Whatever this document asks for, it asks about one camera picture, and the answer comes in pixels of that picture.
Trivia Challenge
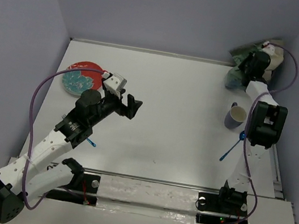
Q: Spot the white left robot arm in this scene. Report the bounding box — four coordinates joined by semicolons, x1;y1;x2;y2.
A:
0;87;142;224

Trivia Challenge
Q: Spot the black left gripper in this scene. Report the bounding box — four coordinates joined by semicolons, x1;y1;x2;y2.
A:
88;83;144;134

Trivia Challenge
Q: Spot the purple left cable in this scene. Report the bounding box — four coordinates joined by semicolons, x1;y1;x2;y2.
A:
12;59;108;219

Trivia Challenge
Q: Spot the green beige patchwork cloth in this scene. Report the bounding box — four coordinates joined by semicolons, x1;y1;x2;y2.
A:
224;39;284;90

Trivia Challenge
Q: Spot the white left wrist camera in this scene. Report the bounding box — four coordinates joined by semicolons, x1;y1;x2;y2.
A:
103;73;127;99

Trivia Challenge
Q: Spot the purple mug cream inside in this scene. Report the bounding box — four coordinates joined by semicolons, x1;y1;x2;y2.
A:
224;102;247;130

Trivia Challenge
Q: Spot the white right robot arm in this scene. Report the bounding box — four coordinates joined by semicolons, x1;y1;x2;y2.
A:
215;51;288;214

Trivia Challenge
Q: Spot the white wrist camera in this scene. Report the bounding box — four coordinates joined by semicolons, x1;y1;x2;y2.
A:
103;73;127;99
261;42;275;56

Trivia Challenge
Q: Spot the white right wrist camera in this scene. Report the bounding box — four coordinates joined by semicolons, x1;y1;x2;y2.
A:
261;42;275;56

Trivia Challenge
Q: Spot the blue metallic spoon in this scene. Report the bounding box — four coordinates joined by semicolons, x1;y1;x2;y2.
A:
219;131;246;161

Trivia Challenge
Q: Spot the blue metallic fork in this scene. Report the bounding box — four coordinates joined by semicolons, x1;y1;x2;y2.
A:
62;114;97;147

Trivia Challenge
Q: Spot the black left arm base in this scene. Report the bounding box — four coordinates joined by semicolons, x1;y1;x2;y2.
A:
46;173;101;206

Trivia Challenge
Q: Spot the red floral plate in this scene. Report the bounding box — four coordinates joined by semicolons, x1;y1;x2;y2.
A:
62;61;103;96

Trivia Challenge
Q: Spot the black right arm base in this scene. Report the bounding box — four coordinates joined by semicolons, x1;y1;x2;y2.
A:
195;192;248;224

